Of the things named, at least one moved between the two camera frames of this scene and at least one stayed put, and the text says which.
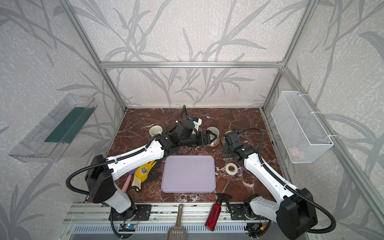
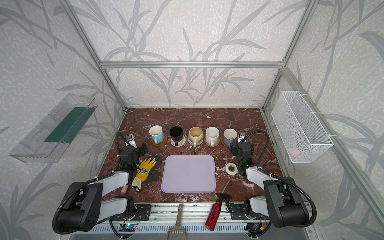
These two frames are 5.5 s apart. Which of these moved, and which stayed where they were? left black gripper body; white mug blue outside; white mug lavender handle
Moved: left black gripper body
Stayed: white mug lavender handle; white mug blue outside
